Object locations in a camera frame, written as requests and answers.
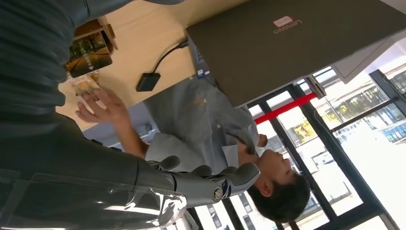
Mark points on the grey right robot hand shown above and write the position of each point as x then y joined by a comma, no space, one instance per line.
79,184

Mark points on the wooden card organizer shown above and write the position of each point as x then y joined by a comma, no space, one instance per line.
108,31

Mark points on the person in grey shirt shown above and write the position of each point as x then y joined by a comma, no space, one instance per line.
196,127

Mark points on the black external drive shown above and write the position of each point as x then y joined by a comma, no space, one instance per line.
148,82

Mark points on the red barrier belt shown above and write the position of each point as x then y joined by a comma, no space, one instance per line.
285,108

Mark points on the grey laptop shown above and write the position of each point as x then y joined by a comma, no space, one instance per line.
285,54

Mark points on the black window frame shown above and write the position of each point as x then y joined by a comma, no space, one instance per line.
317,152

